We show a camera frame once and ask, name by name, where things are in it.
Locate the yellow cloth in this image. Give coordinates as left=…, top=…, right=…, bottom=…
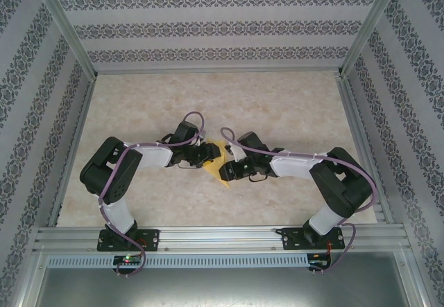
left=203, top=139, right=232, bottom=188

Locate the small circuit board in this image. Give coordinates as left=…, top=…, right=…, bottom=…
left=308, top=258, right=331, bottom=270
left=113, top=254, right=144, bottom=266

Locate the grey metal panel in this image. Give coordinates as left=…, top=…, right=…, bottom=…
left=33, top=267, right=426, bottom=307

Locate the wide aluminium mounting rail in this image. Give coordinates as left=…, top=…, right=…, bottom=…
left=33, top=223, right=409, bottom=253

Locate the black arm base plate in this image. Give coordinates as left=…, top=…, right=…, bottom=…
left=98, top=229, right=161, bottom=253
left=282, top=227, right=347, bottom=252

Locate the short aluminium wall rail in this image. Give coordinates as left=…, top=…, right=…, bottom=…
left=92, top=64, right=344, bottom=76

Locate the slotted grey cable duct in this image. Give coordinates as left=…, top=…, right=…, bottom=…
left=46, top=253, right=311, bottom=270

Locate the aluminium side rail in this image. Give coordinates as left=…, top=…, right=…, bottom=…
left=47, top=76, right=99, bottom=227
left=334, top=73, right=395, bottom=225

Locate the purple cable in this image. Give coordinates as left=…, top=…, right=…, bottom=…
left=99, top=112, right=206, bottom=279
left=221, top=127, right=379, bottom=277

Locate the aluminium frame post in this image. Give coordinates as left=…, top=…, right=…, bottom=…
left=33, top=0, right=99, bottom=79
left=338, top=0, right=407, bottom=78

